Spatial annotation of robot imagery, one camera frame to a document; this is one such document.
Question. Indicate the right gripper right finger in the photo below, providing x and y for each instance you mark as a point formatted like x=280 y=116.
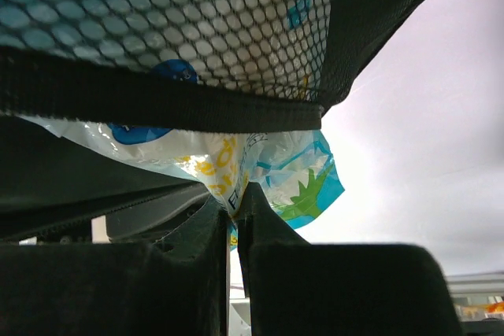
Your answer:
x=267 y=246

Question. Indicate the blue yellow plaster pack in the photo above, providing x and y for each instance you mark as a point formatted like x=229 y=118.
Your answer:
x=147 y=180

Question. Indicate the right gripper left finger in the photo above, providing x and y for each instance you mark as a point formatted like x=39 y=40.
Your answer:
x=181 y=286

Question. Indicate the red black medicine case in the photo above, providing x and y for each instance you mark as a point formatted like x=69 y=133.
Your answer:
x=209 y=66

